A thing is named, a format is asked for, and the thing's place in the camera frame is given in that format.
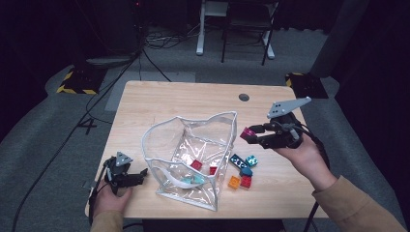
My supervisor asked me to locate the grey column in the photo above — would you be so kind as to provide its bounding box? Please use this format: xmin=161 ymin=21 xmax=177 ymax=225
xmin=309 ymin=0 xmax=370 ymax=78

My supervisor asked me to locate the black yellow striped base plate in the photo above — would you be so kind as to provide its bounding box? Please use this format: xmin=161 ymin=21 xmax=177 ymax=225
xmin=56 ymin=66 xmax=107 ymax=96
xmin=284 ymin=72 xmax=329 ymax=100

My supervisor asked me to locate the black equipment box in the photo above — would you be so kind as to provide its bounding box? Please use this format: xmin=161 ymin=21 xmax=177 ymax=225
xmin=93 ymin=0 xmax=144 ymax=57

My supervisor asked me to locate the long black floor cable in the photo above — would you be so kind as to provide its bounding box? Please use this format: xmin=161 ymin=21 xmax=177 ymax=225
xmin=11 ymin=52 xmax=143 ymax=232

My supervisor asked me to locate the left hand-held gripper cable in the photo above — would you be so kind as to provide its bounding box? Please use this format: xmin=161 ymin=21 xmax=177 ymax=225
xmin=87 ymin=158 xmax=110 ymax=226

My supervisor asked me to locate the magenta toy block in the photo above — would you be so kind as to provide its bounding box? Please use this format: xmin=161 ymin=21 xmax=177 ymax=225
xmin=240 ymin=127 xmax=257 ymax=140

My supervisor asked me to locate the person's left hand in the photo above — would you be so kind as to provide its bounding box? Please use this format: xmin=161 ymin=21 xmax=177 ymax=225
xmin=92 ymin=182 xmax=132 ymax=217

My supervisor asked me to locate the grey stand base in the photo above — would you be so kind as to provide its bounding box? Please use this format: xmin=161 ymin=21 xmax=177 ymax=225
xmin=85 ymin=56 xmax=136 ymax=68

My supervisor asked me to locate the person's right hand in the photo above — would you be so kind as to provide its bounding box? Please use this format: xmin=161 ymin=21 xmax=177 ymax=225
xmin=275 ymin=134 xmax=337 ymax=191

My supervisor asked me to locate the long dark blue toy block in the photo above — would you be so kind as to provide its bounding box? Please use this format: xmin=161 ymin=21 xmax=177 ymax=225
xmin=229 ymin=153 xmax=249 ymax=169

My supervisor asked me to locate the black metal chair frame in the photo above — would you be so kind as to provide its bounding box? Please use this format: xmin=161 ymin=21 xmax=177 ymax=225
xmin=220 ymin=0 xmax=279 ymax=67

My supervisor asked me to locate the orange toy block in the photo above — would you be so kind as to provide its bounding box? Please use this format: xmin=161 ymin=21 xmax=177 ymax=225
xmin=227 ymin=175 xmax=242 ymax=190

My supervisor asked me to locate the hand-held gripper cable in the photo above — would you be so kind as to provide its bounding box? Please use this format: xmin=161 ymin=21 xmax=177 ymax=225
xmin=296 ymin=124 xmax=332 ymax=232
xmin=87 ymin=158 xmax=110 ymax=226

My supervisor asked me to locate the right hand-held gripper cable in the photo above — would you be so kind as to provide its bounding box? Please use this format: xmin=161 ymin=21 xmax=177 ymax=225
xmin=296 ymin=124 xmax=332 ymax=232

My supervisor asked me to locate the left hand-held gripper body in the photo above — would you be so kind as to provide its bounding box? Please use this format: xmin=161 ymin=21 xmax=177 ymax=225
xmin=103 ymin=151 xmax=143 ymax=194

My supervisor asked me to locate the white desk frame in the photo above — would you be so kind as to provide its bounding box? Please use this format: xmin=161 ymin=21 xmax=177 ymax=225
xmin=195 ymin=0 xmax=279 ymax=60

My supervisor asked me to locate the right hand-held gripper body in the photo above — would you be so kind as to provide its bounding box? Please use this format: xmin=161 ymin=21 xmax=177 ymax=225
xmin=264 ymin=96 xmax=312 ymax=150

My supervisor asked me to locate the clear plastic bag grey trim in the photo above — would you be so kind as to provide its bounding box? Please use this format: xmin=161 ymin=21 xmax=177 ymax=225
xmin=140 ymin=110 xmax=239 ymax=213

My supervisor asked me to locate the bundle of floor cables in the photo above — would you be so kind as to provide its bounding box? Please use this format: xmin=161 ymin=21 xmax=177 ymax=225
xmin=143 ymin=28 xmax=201 ymax=50

